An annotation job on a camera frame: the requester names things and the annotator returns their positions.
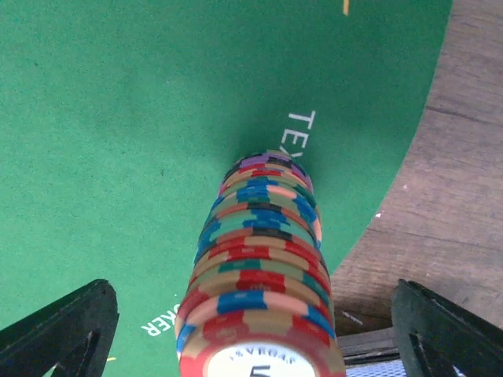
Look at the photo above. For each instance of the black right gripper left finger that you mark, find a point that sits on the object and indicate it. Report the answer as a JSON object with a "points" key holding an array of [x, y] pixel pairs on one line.
{"points": [[69, 337]]}

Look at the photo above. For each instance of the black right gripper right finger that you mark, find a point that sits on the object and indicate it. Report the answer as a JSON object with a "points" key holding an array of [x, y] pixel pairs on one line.
{"points": [[436, 337]]}

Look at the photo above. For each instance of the blue patterned card deck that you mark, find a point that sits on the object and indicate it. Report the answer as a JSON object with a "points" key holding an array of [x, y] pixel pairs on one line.
{"points": [[383, 369]]}

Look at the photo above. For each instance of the round green poker mat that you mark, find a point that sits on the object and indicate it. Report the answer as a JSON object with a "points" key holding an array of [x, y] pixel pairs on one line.
{"points": [[119, 120]]}

